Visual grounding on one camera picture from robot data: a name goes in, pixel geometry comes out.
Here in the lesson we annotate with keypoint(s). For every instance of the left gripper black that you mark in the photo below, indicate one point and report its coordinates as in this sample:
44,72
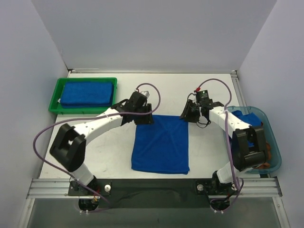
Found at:
144,116

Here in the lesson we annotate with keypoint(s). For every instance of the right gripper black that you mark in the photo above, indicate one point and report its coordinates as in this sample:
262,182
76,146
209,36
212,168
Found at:
190,112

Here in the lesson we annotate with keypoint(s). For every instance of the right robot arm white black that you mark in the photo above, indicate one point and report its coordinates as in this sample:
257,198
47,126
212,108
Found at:
246,144

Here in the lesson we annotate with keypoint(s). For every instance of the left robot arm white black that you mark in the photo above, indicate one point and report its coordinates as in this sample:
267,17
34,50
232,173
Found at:
69,145

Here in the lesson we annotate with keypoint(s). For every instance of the folded blue towel stack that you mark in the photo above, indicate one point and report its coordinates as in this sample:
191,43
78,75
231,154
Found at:
86,94

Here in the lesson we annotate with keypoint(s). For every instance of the crumpled blue towel in bin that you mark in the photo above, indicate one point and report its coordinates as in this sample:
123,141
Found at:
250,118

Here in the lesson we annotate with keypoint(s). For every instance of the green plastic tray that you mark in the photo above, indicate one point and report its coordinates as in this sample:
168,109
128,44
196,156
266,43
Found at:
56,108

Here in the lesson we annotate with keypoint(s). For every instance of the teal transparent plastic bin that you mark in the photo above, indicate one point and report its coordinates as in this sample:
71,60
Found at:
275,161

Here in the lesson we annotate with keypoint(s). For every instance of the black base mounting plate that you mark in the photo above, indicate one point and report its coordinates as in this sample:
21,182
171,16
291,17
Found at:
153,194

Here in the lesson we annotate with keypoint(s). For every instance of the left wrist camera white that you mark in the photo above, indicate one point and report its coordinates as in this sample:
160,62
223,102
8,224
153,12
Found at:
145,93

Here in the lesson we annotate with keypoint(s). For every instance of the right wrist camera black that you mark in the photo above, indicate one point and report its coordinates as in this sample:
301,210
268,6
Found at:
202,97

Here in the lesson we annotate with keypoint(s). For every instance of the aluminium right side rail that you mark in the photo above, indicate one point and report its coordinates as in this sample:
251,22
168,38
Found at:
237,87

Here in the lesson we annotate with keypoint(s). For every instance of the aluminium back rail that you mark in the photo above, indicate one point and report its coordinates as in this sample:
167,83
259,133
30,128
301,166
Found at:
102,71

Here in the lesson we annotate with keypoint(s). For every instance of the aluminium front frame rail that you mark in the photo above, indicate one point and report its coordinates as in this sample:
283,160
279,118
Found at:
64,188

